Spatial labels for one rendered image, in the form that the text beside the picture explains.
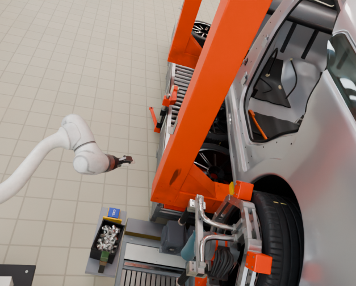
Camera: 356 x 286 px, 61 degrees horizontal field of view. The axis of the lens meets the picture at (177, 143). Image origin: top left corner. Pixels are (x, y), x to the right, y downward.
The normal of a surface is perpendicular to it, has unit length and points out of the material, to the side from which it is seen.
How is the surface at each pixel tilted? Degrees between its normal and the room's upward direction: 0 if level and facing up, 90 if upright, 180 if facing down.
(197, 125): 90
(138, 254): 0
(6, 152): 0
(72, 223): 0
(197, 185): 90
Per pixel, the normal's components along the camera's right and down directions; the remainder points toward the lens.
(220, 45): -0.04, 0.69
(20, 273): 0.28, -0.69
